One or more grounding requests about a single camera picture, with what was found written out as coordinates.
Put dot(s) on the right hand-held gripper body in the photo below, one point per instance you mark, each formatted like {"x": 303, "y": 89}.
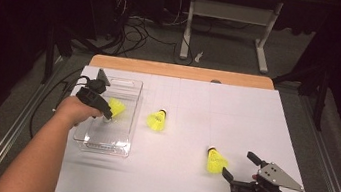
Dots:
{"x": 273, "y": 176}

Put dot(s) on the person's left hand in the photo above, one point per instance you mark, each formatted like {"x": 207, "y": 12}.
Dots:
{"x": 75, "y": 111}

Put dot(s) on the dark computer tower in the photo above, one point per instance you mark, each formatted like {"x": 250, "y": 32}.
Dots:
{"x": 107, "y": 6}

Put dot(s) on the small white floor object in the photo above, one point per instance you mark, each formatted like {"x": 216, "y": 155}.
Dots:
{"x": 198, "y": 57}

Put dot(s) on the white desk frame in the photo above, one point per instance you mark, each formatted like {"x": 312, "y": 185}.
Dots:
{"x": 230, "y": 12}

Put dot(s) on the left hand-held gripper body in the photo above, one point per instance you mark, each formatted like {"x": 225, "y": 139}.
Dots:
{"x": 89, "y": 96}

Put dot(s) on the white board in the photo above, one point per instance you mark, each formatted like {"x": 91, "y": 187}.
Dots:
{"x": 196, "y": 113}

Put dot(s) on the clear plastic container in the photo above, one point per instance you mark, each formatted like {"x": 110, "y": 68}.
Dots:
{"x": 115, "y": 135}

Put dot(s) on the wooden table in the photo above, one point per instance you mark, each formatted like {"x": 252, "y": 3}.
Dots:
{"x": 178, "y": 71}

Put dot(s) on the yellow plastic shuttlecock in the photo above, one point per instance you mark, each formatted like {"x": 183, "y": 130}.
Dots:
{"x": 155, "y": 121}
{"x": 117, "y": 107}
{"x": 215, "y": 162}

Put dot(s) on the black stand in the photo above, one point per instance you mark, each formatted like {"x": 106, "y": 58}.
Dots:
{"x": 49, "y": 59}
{"x": 319, "y": 103}

